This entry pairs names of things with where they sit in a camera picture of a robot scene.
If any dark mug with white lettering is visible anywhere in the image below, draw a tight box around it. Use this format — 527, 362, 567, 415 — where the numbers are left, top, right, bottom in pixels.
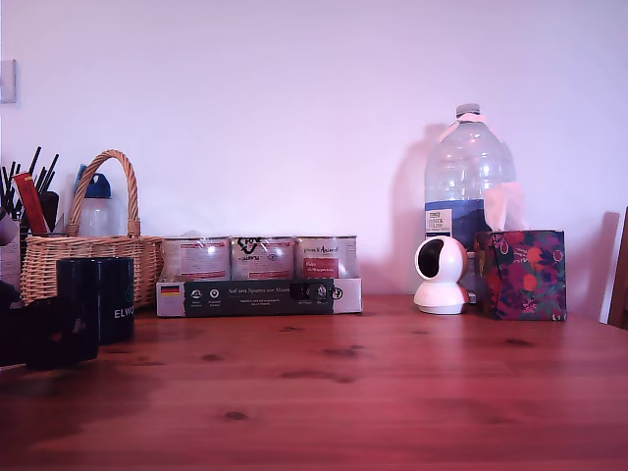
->
56, 257, 135, 345

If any small bottle with blue cap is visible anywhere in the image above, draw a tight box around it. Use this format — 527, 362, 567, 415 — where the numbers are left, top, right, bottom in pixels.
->
74, 164, 122, 238

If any black stick holder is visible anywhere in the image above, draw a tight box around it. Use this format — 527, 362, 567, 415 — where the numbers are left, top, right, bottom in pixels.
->
40, 191, 62, 235

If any silver can with pale label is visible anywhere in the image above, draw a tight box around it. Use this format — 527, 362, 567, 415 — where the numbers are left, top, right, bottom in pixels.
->
161, 236, 233, 284

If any red slim box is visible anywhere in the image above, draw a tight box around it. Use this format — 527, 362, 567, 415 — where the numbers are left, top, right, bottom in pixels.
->
13, 171, 51, 235

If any cardboard tray with dark print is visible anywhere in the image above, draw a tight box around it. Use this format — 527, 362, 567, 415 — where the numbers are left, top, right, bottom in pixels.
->
156, 277, 365, 319

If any silver can with black logo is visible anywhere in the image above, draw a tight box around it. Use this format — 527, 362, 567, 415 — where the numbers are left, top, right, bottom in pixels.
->
230, 235, 296, 284

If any silver can with red label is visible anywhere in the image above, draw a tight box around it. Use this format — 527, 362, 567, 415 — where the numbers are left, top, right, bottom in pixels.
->
293, 235, 359, 282

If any large clear water bottle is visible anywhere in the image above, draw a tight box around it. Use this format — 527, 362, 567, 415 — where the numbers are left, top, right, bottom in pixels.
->
423, 103, 517, 296

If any pale tissue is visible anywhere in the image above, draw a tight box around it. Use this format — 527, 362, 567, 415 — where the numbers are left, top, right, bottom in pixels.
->
482, 182, 524, 233

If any floral tissue box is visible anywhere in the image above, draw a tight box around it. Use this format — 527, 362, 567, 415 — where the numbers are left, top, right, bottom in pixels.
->
473, 229, 568, 324

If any wicker basket with handle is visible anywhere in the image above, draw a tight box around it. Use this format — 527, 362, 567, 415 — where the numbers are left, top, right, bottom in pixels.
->
20, 149, 165, 311

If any white wall switch plate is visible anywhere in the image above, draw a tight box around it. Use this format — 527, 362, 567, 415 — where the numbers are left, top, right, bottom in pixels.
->
0, 59, 18, 105

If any small white round camera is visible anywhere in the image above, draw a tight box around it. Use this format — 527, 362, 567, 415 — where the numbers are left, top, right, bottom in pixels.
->
412, 235, 471, 316

